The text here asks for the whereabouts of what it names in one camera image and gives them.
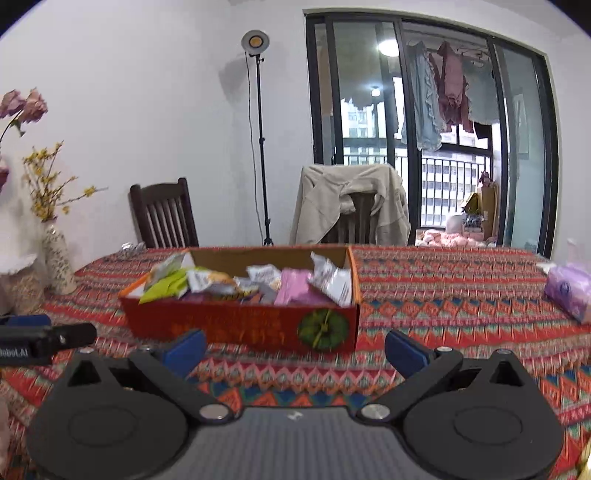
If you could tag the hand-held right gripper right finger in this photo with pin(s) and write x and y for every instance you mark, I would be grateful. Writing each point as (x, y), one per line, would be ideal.
(406, 350)

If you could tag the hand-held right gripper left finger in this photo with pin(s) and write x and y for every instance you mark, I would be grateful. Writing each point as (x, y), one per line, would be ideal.
(184, 350)

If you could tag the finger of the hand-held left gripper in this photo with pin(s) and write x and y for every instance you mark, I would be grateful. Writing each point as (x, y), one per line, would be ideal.
(25, 320)
(74, 334)

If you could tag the red cardboard box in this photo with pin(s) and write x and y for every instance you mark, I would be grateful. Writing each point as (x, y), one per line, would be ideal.
(231, 327)

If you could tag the white lace vase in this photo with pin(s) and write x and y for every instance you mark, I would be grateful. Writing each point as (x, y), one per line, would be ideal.
(18, 281)

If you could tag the white red snack packet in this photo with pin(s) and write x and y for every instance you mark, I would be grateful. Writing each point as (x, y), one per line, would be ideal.
(203, 279)

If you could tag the white green snack packet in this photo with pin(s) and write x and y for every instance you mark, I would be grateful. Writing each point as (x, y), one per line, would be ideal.
(166, 266)

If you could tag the silver snack packet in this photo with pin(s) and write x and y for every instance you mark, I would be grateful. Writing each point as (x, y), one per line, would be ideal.
(339, 286)

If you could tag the silver foil wrapper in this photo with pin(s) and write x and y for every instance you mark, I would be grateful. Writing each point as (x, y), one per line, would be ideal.
(131, 248)

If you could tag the white brown snack packet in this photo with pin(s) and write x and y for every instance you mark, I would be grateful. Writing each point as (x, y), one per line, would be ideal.
(263, 274)

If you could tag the pink fluffy cloth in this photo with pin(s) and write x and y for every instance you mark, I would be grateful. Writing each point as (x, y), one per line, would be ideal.
(443, 239)

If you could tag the yellow flower branches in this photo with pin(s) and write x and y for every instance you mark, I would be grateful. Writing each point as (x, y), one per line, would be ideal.
(44, 203)

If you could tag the pink snack packet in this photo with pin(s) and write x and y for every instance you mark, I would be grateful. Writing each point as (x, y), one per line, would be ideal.
(291, 286)

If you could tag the white bag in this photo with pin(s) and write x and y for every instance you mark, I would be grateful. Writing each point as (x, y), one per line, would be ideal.
(455, 224)

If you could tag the dark wooden chair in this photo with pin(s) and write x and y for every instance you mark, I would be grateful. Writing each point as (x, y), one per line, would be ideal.
(358, 221)
(161, 194)

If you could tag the yellow bag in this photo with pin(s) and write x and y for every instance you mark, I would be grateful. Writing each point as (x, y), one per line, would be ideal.
(472, 203)

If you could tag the brown cardboard carton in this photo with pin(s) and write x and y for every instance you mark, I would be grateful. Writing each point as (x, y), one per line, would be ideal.
(489, 207)

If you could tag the beige jacket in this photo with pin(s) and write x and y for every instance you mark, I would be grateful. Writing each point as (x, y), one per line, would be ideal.
(323, 203)

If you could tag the purple tissue pack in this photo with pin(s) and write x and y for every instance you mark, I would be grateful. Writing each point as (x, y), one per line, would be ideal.
(570, 288)

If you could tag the black balcony railing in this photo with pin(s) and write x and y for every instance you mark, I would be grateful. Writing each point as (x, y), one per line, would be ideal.
(438, 158)

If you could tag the pink flowers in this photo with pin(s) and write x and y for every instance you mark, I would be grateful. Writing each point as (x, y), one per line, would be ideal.
(32, 106)

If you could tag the dark hanging garment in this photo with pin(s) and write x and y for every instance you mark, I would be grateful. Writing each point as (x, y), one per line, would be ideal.
(482, 131)

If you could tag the black framed glass door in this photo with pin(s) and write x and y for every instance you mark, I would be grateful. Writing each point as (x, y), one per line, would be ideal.
(554, 161)

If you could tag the light blue hanging garment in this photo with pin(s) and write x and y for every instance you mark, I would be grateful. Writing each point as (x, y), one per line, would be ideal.
(425, 106)

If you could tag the pale grey hanging garment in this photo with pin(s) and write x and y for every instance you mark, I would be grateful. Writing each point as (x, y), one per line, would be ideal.
(482, 97)

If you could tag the pink hanging garment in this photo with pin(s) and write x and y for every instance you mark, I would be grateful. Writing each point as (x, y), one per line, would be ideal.
(450, 87)

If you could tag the black light stand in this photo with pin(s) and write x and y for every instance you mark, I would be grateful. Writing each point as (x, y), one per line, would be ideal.
(255, 40)

